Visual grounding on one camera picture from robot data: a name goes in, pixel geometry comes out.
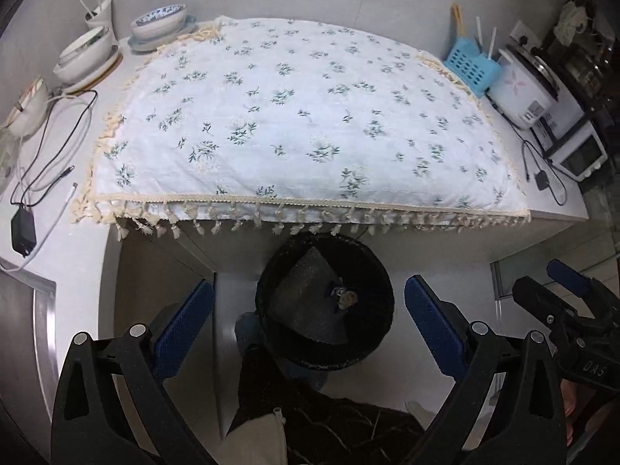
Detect black trash bin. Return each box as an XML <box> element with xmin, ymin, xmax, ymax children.
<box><xmin>255</xmin><ymin>233</ymin><xmax>395</xmax><ymax>372</ymax></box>

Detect person's right hand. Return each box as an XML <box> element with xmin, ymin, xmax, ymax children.
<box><xmin>560</xmin><ymin>379</ymin><xmax>618</xmax><ymax>446</ymax></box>

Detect black small charger puck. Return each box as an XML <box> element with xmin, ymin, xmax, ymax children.
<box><xmin>535</xmin><ymin>170</ymin><xmax>549</xmax><ymax>191</ymax></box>

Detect white toaster oven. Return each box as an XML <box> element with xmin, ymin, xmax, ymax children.
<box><xmin>529</xmin><ymin>91</ymin><xmax>610</xmax><ymax>183</ymax></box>

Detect black power adapter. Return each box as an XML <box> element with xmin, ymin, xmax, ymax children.
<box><xmin>10</xmin><ymin>206</ymin><xmax>37</xmax><ymax>257</ymax></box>

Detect white floral rice cooker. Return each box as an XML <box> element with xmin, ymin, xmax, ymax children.
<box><xmin>487</xmin><ymin>45</ymin><xmax>559</xmax><ymax>130</ymax></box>

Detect blue plastic utensil holder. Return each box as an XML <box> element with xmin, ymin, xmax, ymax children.
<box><xmin>443</xmin><ymin>37</ymin><xmax>501</xmax><ymax>98</ymax></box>

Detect white floral tablecloth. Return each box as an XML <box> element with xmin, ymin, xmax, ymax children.
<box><xmin>74</xmin><ymin>18</ymin><xmax>531</xmax><ymax>235</ymax></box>

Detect white chopstick right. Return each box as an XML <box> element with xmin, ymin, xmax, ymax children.
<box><xmin>487</xmin><ymin>26</ymin><xmax>497</xmax><ymax>60</ymax></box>

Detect white chopstick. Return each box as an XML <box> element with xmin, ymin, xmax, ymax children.
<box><xmin>475</xmin><ymin>16</ymin><xmax>483</xmax><ymax>50</ymax></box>
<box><xmin>487</xmin><ymin>26</ymin><xmax>497</xmax><ymax>60</ymax></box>

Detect hanging white cloth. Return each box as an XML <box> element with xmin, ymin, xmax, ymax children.
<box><xmin>553</xmin><ymin>1</ymin><xmax>589</xmax><ymax>46</ymax></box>

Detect white chopstick left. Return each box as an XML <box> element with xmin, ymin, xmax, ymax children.
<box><xmin>475</xmin><ymin>16</ymin><xmax>483</xmax><ymax>50</ymax></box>

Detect bowl with red rim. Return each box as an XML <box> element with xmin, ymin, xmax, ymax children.
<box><xmin>1</xmin><ymin>77</ymin><xmax>49</xmax><ymax>138</ymax></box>

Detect wooden chopsticks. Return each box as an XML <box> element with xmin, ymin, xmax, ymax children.
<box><xmin>451</xmin><ymin>2</ymin><xmax>467</xmax><ymax>38</ymax></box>

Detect white bowl with plate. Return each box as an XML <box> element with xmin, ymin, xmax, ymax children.
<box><xmin>53</xmin><ymin>26</ymin><xmax>120</xmax><ymax>93</ymax></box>

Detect blue white patterned bowl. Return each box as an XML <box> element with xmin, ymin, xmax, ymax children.
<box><xmin>127</xmin><ymin>4</ymin><xmax>196</xmax><ymax>53</ymax></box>

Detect white cup with sticks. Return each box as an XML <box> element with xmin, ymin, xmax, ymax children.
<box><xmin>80</xmin><ymin>0</ymin><xmax>115</xmax><ymax>38</ymax></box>

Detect black usb cable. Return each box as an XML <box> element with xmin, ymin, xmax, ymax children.
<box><xmin>489</xmin><ymin>95</ymin><xmax>568</xmax><ymax>207</ymax></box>

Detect white wall socket right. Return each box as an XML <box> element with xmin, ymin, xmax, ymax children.
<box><xmin>510</xmin><ymin>20</ymin><xmax>539</xmax><ymax>50</ymax></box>

